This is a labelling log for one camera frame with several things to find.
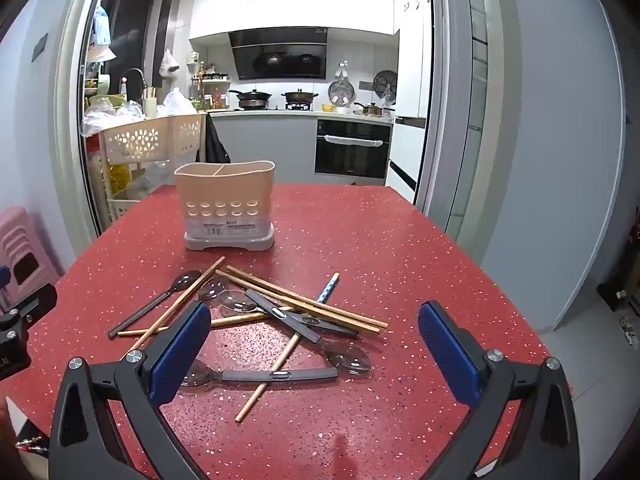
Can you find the black built-in oven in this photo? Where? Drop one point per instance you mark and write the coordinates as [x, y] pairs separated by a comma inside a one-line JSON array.
[[350, 165]]

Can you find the black wok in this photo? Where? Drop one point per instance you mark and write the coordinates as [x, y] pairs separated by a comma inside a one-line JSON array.
[[252, 97]]

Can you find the clear crumpled plastic bag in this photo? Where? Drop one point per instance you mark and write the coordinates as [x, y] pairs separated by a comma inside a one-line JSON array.
[[105, 117]]

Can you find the steel saucepan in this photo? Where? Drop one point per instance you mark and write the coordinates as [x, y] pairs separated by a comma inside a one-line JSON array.
[[371, 109]]

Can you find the white spice rack with bottles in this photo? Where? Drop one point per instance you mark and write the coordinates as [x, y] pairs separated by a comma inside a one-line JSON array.
[[210, 90]]

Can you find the grey door frame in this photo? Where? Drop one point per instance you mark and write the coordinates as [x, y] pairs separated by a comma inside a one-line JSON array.
[[75, 110]]

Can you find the blue patterned chopstick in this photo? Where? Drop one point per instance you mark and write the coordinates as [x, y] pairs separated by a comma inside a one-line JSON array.
[[327, 287]]

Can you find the black round multi-well pan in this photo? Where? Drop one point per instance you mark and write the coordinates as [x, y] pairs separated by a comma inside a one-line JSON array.
[[386, 82]]

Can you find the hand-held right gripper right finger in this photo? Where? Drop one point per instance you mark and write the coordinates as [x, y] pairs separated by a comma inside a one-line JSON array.
[[445, 355]]

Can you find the hanging plastic bag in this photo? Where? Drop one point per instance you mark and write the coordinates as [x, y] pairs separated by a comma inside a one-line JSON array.
[[169, 64]]

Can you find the grey sliding door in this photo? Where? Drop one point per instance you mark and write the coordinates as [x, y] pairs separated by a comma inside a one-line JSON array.
[[460, 110]]

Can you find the beige perforated storage cart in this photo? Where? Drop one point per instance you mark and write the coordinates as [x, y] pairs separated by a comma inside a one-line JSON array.
[[140, 142]]

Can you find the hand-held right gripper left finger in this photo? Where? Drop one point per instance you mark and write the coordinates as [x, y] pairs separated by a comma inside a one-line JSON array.
[[182, 350]]

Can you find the blue white hanging bag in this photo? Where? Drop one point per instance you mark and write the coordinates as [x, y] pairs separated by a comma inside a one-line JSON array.
[[101, 27]]

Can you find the white plastic bag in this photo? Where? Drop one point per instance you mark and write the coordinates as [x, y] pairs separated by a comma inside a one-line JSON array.
[[177, 105]]

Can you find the white refrigerator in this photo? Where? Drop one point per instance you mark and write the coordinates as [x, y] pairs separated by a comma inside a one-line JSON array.
[[412, 60]]

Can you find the dark pot with lid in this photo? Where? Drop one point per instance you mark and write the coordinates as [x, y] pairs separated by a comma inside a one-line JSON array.
[[300, 96]]

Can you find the gas stove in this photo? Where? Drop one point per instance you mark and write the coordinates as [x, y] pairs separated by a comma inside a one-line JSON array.
[[300, 106]]

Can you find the dark wall switch panel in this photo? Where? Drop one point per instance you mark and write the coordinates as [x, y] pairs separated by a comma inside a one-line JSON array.
[[40, 47]]

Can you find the white upper cabinet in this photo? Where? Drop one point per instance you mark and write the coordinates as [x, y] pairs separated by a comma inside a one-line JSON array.
[[290, 10]]

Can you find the yellow cooking oil bottle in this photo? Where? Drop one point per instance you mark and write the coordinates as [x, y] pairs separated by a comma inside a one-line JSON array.
[[120, 180]]

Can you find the white wall hook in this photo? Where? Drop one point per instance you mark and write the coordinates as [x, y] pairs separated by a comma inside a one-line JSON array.
[[343, 70]]

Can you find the dark window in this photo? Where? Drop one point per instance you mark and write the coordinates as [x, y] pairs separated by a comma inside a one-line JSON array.
[[130, 25]]

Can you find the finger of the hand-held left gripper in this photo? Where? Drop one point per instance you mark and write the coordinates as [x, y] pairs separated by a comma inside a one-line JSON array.
[[35, 305], [4, 276]]

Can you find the pink plastic stool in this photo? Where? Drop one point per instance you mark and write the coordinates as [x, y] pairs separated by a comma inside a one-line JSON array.
[[25, 250]]

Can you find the black range hood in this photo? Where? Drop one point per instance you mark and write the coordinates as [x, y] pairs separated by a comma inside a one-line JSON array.
[[280, 55]]

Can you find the wall socket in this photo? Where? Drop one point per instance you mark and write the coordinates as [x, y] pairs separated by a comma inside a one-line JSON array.
[[365, 85]]

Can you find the black kitchen faucet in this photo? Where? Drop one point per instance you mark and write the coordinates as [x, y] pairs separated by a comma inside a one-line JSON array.
[[135, 72]]

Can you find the grey lower cabinet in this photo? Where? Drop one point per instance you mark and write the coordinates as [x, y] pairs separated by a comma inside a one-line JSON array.
[[270, 145]]

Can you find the white spray bottle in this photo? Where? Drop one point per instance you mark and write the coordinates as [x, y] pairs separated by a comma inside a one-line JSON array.
[[123, 87]]

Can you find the round perforated steamer tray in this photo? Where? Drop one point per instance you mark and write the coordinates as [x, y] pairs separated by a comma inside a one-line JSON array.
[[341, 92]]

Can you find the beige plastic utensil holder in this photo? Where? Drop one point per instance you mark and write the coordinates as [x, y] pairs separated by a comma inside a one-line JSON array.
[[225, 185]]

